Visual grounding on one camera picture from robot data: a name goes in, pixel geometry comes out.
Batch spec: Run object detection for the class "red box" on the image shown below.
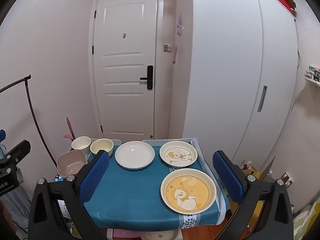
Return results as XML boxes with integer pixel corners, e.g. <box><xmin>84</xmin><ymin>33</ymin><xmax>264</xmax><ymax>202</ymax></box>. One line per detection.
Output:
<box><xmin>275</xmin><ymin>0</ymin><xmax>297</xmax><ymax>18</ymax></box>

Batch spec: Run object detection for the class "teal tablecloth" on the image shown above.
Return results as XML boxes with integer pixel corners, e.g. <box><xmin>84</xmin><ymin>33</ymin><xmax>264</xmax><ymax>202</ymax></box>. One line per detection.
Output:
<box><xmin>84</xmin><ymin>140</ymin><xmax>227</xmax><ymax>229</ymax></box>

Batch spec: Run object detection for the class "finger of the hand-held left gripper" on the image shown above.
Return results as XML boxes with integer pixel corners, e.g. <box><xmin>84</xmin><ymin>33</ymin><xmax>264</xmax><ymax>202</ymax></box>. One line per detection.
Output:
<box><xmin>0</xmin><ymin>140</ymin><xmax>31</xmax><ymax>167</ymax></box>
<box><xmin>0</xmin><ymin>129</ymin><xmax>7</xmax><ymax>153</ymax></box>

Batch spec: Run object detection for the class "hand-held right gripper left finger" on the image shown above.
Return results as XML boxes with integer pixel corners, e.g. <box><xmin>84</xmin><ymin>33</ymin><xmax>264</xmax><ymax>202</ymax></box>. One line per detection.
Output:
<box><xmin>28</xmin><ymin>149</ymin><xmax>110</xmax><ymax>240</ymax></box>

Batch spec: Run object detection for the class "black clothes rack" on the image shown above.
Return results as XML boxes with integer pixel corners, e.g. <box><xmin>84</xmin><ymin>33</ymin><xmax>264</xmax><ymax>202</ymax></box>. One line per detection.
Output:
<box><xmin>0</xmin><ymin>74</ymin><xmax>58</xmax><ymax>167</ymax></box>

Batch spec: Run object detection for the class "yellow chair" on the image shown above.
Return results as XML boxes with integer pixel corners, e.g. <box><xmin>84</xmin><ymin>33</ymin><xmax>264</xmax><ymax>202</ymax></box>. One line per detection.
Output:
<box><xmin>250</xmin><ymin>166</ymin><xmax>266</xmax><ymax>181</ymax></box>

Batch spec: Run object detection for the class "light green blanket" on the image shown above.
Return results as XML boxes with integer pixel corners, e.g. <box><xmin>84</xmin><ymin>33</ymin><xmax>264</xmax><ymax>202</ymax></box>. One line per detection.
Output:
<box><xmin>293</xmin><ymin>197</ymin><xmax>320</xmax><ymax>240</ymax></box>

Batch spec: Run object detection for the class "grey laptop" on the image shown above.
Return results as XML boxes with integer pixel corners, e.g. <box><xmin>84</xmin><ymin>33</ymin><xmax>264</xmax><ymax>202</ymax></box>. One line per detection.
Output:
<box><xmin>265</xmin><ymin>156</ymin><xmax>276</xmax><ymax>178</ymax></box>

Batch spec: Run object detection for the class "white door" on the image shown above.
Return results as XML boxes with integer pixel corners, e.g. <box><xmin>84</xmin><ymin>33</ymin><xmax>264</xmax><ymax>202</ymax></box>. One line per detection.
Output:
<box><xmin>94</xmin><ymin>0</ymin><xmax>160</xmax><ymax>140</ymax></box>

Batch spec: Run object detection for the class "white wall shelf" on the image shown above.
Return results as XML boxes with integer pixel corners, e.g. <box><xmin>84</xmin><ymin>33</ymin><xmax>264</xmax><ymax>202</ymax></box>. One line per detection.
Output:
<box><xmin>304</xmin><ymin>76</ymin><xmax>320</xmax><ymax>87</ymax></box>

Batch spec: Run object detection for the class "pink long-handled tool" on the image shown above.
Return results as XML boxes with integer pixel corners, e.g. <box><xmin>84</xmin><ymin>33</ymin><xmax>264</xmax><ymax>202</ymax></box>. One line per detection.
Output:
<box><xmin>64</xmin><ymin>117</ymin><xmax>76</xmax><ymax>140</ymax></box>

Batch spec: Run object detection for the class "white bowl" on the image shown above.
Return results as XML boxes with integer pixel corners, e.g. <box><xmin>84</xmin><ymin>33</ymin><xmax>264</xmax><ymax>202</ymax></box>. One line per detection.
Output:
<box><xmin>71</xmin><ymin>136</ymin><xmax>91</xmax><ymax>154</ymax></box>

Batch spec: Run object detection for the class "grey striped cloth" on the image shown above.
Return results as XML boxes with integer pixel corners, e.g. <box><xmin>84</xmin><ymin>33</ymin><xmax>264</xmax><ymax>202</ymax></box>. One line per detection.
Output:
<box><xmin>0</xmin><ymin>170</ymin><xmax>34</xmax><ymax>230</ymax></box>

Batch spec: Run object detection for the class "row of small shelf boxes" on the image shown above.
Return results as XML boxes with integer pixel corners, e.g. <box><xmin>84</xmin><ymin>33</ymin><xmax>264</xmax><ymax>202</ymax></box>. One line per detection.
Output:
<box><xmin>304</xmin><ymin>65</ymin><xmax>320</xmax><ymax>82</ymax></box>

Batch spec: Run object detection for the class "cream yellow bowl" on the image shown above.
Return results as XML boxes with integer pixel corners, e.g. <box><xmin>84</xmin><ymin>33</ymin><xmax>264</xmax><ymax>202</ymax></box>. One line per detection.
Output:
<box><xmin>90</xmin><ymin>139</ymin><xmax>114</xmax><ymax>158</ymax></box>

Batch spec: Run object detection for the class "wall power outlet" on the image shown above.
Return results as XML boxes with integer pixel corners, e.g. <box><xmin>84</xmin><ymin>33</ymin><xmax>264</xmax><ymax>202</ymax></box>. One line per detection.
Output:
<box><xmin>283</xmin><ymin>172</ymin><xmax>294</xmax><ymax>187</ymax></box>

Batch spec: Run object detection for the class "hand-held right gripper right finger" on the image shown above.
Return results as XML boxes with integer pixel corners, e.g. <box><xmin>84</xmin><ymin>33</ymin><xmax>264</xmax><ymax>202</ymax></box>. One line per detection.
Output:
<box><xmin>212</xmin><ymin>150</ymin><xmax>294</xmax><ymax>240</ymax></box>

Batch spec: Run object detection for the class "small white duck plate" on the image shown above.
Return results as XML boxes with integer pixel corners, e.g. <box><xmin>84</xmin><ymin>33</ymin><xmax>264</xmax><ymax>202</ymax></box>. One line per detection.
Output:
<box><xmin>159</xmin><ymin>141</ymin><xmax>198</xmax><ymax>168</ymax></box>

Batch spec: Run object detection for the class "plain white plate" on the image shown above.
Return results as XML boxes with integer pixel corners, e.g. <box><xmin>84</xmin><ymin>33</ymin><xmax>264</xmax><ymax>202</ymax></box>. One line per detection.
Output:
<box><xmin>115</xmin><ymin>141</ymin><xmax>155</xmax><ymax>169</ymax></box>

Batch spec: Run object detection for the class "purple wall decoration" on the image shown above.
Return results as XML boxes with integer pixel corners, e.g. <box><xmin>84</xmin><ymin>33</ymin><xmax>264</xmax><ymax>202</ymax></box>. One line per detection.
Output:
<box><xmin>176</xmin><ymin>14</ymin><xmax>184</xmax><ymax>37</ymax></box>

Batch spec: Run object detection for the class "grey wardrobe handle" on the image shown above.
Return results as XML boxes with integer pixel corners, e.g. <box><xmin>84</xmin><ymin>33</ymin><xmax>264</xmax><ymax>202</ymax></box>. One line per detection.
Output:
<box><xmin>257</xmin><ymin>85</ymin><xmax>268</xmax><ymax>112</ymax></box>

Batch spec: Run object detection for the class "white wardrobe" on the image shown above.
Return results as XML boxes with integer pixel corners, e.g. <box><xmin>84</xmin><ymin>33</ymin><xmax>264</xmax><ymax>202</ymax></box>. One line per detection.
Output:
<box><xmin>182</xmin><ymin>0</ymin><xmax>300</xmax><ymax>166</ymax></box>

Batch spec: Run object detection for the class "black door handle lock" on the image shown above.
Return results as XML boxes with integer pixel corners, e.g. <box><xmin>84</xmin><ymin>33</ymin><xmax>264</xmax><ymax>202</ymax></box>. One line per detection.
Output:
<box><xmin>140</xmin><ymin>65</ymin><xmax>154</xmax><ymax>90</ymax></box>

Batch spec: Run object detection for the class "beige bowl with handles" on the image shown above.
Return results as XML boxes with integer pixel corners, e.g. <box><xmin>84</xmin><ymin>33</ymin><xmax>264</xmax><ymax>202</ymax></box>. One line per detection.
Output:
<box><xmin>57</xmin><ymin>149</ymin><xmax>88</xmax><ymax>176</ymax></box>

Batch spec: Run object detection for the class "large yellow duck plate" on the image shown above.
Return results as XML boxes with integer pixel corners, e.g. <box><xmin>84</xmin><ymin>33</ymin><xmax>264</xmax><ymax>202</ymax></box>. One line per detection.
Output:
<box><xmin>160</xmin><ymin>169</ymin><xmax>217</xmax><ymax>214</ymax></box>

